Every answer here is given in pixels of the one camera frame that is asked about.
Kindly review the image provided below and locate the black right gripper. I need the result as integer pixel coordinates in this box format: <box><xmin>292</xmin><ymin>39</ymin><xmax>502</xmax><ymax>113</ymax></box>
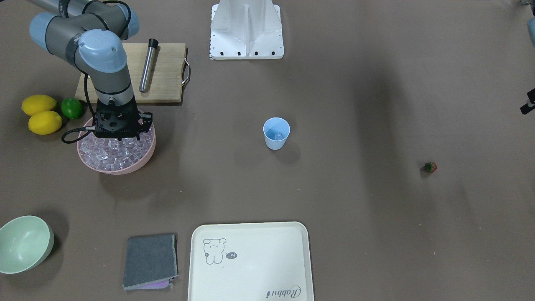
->
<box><xmin>92</xmin><ymin>102</ymin><xmax>153</xmax><ymax>140</ymax></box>

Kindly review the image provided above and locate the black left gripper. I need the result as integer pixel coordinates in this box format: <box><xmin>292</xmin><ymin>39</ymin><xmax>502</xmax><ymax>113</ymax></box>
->
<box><xmin>520</xmin><ymin>88</ymin><xmax>535</xmax><ymax>115</ymax></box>

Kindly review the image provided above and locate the red strawberry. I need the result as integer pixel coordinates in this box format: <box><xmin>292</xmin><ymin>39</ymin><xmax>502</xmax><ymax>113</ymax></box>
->
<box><xmin>423</xmin><ymin>162</ymin><xmax>438</xmax><ymax>173</ymax></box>

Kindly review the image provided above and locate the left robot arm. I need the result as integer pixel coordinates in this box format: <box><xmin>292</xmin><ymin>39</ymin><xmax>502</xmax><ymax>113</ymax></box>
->
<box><xmin>516</xmin><ymin>0</ymin><xmax>535</xmax><ymax>115</ymax></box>

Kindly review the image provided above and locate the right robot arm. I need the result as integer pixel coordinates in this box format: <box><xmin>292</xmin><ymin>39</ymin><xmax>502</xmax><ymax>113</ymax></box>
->
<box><xmin>29</xmin><ymin>0</ymin><xmax>153</xmax><ymax>140</ymax></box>

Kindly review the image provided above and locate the pink bowl of ice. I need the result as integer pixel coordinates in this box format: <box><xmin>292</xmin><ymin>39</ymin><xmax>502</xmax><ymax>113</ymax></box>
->
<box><xmin>76</xmin><ymin>125</ymin><xmax>156</xmax><ymax>175</ymax></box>

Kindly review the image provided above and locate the light blue plastic cup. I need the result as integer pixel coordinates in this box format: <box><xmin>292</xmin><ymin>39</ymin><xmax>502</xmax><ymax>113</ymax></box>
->
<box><xmin>262</xmin><ymin>117</ymin><xmax>290</xmax><ymax>150</ymax></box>

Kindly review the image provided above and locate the green lime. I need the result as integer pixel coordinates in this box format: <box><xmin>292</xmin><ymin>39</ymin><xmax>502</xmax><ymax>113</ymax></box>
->
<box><xmin>60</xmin><ymin>98</ymin><xmax>84</xmax><ymax>119</ymax></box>

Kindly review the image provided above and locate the wooden cutting board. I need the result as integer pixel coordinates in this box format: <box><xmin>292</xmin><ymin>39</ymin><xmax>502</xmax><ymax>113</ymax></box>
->
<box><xmin>75</xmin><ymin>43</ymin><xmax>192</xmax><ymax>104</ymax></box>

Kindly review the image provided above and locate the yellow lemon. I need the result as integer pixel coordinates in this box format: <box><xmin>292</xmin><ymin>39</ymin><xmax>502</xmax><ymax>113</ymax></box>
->
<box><xmin>21</xmin><ymin>94</ymin><xmax>58</xmax><ymax>116</ymax></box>
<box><xmin>28</xmin><ymin>110</ymin><xmax>62</xmax><ymax>135</ymax></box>

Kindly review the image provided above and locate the green bowl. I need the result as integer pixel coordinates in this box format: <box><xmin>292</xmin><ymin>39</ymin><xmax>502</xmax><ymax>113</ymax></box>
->
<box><xmin>0</xmin><ymin>215</ymin><xmax>55</xmax><ymax>274</ymax></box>

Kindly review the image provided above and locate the cream rabbit tray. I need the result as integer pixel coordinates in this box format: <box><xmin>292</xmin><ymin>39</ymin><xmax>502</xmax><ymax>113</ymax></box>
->
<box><xmin>188</xmin><ymin>222</ymin><xmax>315</xmax><ymax>301</ymax></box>

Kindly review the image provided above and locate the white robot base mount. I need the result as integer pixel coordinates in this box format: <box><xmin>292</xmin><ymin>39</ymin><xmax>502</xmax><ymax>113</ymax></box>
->
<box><xmin>209</xmin><ymin>0</ymin><xmax>285</xmax><ymax>60</ymax></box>

